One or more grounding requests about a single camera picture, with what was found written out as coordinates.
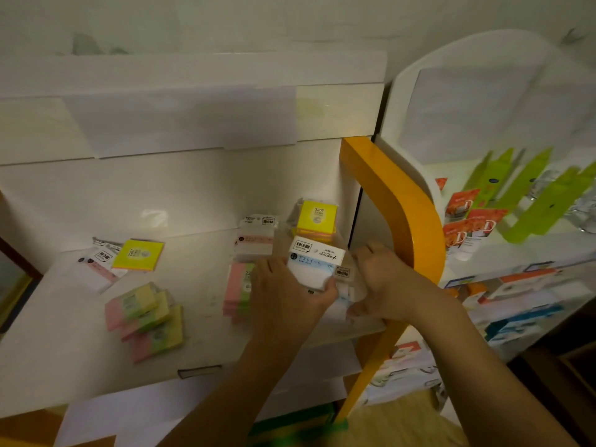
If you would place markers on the person's right hand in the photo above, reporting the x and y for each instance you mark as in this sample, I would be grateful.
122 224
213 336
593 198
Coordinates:
395 290

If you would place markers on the white pink-striped sticky note packet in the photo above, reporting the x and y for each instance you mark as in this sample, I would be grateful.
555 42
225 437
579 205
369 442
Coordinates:
254 237
100 265

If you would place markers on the person's left thumb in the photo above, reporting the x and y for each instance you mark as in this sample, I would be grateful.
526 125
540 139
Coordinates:
326 294

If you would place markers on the orange white flat box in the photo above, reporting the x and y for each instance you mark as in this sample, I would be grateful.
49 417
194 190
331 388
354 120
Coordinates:
521 283

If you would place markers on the white paper sheet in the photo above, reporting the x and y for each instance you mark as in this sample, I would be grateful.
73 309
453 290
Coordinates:
186 118

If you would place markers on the white rounded display stand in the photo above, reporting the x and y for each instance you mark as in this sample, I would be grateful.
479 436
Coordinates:
475 88

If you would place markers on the person's left forearm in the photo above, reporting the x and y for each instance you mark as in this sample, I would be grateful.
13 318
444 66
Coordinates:
242 395

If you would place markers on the person's right forearm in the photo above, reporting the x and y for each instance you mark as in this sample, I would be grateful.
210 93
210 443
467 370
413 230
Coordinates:
484 377

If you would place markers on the person's right thumb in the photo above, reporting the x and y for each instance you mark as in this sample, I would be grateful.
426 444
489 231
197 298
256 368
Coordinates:
358 310

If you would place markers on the brown framed panel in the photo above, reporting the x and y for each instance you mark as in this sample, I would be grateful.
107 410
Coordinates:
16 279

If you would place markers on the stack of yellow sticky pads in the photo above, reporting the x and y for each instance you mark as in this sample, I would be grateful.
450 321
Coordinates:
316 219

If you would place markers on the white printed box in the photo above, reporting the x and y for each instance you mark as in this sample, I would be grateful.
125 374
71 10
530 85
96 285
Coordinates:
405 372

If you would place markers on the teal white flat box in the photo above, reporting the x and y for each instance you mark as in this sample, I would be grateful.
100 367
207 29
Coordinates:
524 323

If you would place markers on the flat yellow sticky note pad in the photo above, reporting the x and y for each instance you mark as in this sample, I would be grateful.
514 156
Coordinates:
138 254

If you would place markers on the orange white toothpaste box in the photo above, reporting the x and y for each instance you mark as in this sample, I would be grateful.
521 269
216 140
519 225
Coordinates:
486 221
461 204
456 237

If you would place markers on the orange curved shelf support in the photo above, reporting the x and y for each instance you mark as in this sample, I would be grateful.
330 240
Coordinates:
400 204

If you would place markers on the white blue-striped sticky note packet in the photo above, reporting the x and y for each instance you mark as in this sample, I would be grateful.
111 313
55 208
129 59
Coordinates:
313 265

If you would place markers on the person's left hand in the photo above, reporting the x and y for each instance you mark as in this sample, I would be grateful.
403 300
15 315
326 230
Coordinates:
279 307

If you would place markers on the stack of pink green pads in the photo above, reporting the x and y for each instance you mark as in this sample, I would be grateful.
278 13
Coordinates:
238 288

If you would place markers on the green packaged item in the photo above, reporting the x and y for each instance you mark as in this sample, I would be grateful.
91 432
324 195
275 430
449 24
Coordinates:
298 425

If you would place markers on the pink green yellow sticky pad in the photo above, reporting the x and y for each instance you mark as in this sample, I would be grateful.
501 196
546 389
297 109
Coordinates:
130 304
160 340
151 319

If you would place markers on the white display shelf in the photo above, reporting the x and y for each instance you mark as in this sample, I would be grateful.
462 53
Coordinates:
139 195

